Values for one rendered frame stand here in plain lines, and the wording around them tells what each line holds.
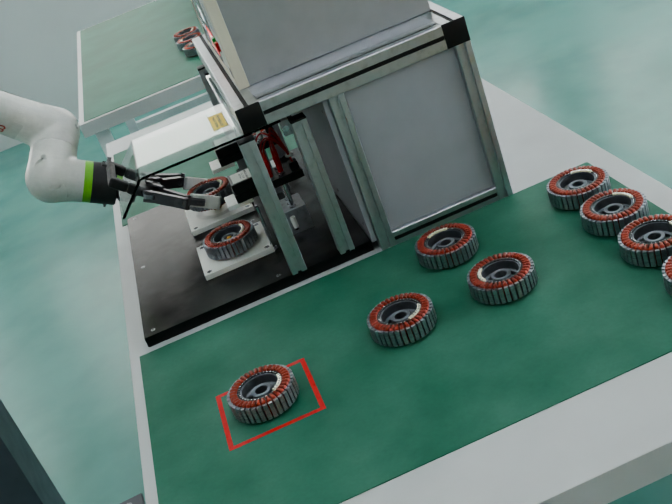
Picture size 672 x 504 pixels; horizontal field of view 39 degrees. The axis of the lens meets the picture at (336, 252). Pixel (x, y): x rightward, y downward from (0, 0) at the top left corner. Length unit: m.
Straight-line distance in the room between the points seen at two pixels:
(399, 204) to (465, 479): 0.70
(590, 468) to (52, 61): 5.78
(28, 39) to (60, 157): 4.54
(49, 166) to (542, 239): 1.05
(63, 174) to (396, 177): 0.74
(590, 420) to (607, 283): 0.31
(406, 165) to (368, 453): 0.64
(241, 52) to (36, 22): 4.92
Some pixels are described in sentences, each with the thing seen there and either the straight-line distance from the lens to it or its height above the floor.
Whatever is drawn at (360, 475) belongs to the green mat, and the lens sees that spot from 1.34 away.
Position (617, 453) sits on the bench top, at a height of 0.75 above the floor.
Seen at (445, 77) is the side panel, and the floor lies 1.02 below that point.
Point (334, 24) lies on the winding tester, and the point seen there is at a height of 1.16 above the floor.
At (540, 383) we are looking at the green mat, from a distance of 1.39.
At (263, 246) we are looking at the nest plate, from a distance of 1.96.
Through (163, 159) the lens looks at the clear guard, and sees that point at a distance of 1.76.
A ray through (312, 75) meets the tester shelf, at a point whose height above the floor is 1.11.
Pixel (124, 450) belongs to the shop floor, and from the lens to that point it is 3.04.
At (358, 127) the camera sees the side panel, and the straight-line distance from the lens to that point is 1.76.
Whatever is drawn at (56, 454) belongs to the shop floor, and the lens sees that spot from 3.21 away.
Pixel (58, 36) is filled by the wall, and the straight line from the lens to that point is 6.66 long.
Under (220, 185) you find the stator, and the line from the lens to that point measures 2.19.
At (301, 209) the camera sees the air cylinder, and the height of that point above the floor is 0.82.
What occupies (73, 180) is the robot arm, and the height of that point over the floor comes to 0.99.
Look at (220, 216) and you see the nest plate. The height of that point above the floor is 0.78.
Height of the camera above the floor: 1.60
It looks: 27 degrees down
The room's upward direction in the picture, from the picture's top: 21 degrees counter-clockwise
